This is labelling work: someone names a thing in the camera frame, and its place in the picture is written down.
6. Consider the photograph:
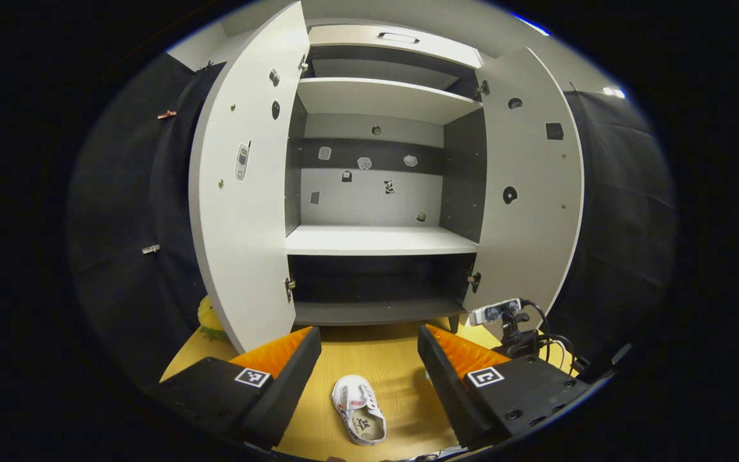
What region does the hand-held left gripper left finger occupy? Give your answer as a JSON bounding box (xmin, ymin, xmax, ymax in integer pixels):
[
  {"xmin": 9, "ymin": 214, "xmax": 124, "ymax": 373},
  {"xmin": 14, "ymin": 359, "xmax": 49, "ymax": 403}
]
[{"xmin": 151, "ymin": 326, "xmax": 323, "ymax": 451}]

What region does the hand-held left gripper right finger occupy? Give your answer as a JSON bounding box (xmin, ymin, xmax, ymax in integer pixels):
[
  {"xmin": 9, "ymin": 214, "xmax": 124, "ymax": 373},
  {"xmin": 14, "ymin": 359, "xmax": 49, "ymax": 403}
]
[{"xmin": 417, "ymin": 324, "xmax": 595, "ymax": 451}]

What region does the white shoe cabinet door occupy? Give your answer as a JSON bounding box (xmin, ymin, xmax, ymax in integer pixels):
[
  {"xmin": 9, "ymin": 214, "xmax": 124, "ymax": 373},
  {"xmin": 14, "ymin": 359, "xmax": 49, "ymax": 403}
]
[
  {"xmin": 188, "ymin": 0, "xmax": 311, "ymax": 355},
  {"xmin": 463, "ymin": 46, "xmax": 585, "ymax": 321}
]

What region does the white canvas shoe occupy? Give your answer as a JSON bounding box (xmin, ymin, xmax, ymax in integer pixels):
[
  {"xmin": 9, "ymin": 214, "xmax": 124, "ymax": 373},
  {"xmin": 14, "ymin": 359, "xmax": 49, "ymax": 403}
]
[{"xmin": 331, "ymin": 375, "xmax": 388, "ymax": 447}]

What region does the white shoe cabinet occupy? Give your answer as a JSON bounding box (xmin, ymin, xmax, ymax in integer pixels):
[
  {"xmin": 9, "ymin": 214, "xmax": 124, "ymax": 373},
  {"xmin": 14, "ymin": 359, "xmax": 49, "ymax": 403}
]
[{"xmin": 283, "ymin": 24, "xmax": 489, "ymax": 334}]

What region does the yellow green object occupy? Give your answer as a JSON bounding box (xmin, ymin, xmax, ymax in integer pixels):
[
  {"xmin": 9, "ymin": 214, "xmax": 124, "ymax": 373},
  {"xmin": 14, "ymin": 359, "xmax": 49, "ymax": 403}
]
[{"xmin": 198, "ymin": 294, "xmax": 230, "ymax": 342}]

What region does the black backdrop cloth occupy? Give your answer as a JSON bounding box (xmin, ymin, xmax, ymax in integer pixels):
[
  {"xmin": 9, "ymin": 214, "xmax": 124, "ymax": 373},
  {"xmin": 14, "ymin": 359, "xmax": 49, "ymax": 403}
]
[
  {"xmin": 68, "ymin": 55, "xmax": 229, "ymax": 386},
  {"xmin": 546, "ymin": 90, "xmax": 677, "ymax": 379}
]

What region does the black cable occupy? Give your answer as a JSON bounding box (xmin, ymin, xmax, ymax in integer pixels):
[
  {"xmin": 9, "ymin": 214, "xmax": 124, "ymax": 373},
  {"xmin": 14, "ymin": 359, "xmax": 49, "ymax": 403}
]
[{"xmin": 522, "ymin": 299, "xmax": 577, "ymax": 376}]

